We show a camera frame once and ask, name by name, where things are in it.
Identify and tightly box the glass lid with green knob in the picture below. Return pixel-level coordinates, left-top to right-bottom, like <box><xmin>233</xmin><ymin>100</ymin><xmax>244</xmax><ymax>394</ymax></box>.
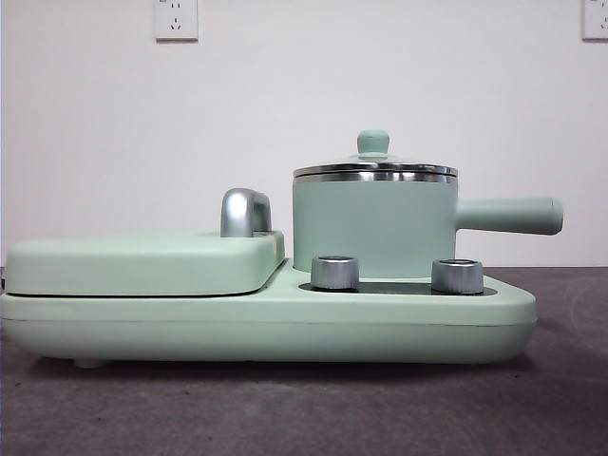
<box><xmin>292</xmin><ymin>130</ymin><xmax>460</xmax><ymax>179</ymax></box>

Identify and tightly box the mint green griddle cover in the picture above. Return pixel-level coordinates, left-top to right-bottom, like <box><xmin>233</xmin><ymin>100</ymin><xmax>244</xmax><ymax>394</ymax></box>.
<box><xmin>4</xmin><ymin>229</ymin><xmax>287</xmax><ymax>297</ymax></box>

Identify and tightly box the white wall socket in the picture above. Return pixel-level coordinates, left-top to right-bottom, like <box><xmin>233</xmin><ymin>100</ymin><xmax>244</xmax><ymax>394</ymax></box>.
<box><xmin>154</xmin><ymin>0</ymin><xmax>200</xmax><ymax>43</ymax></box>
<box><xmin>581</xmin><ymin>0</ymin><xmax>608</xmax><ymax>41</ymax></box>

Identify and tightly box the silver griddle cover handle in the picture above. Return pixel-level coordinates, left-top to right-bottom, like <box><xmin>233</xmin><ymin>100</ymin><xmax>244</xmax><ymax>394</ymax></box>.
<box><xmin>219</xmin><ymin>188</ymin><xmax>274</xmax><ymax>238</ymax></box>

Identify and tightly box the mint green breakfast machine base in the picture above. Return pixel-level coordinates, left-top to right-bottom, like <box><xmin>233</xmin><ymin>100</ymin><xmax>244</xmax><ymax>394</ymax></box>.
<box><xmin>0</xmin><ymin>256</ymin><xmax>539</xmax><ymax>370</ymax></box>

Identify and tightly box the mint green saucepan with handle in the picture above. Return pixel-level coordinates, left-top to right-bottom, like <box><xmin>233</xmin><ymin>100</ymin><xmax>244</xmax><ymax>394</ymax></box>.
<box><xmin>291</xmin><ymin>170</ymin><xmax>565</xmax><ymax>282</ymax></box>

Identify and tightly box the silver control knob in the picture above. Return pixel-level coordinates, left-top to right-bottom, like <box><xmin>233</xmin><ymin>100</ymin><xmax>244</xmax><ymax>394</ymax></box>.
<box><xmin>430</xmin><ymin>257</ymin><xmax>485</xmax><ymax>294</ymax></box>
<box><xmin>310</xmin><ymin>255</ymin><xmax>361</xmax><ymax>291</ymax></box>

